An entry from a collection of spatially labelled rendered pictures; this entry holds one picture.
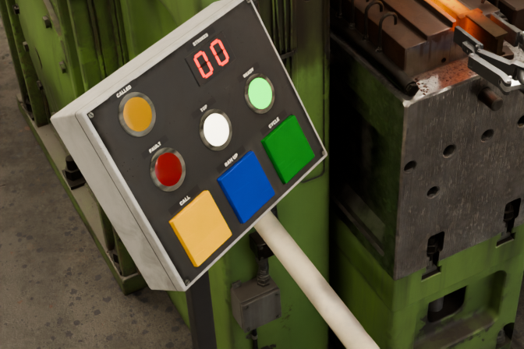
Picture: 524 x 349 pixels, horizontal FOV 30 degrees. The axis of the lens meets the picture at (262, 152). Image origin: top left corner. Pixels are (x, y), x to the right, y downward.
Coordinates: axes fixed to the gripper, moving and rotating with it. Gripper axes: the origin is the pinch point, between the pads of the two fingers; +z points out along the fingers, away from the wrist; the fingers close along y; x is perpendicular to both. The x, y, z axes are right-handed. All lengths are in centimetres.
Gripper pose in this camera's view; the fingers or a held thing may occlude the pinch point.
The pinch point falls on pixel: (483, 34)
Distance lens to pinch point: 171.7
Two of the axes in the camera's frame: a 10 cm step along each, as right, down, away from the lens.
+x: -0.4, -7.6, -6.5
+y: 8.8, -3.3, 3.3
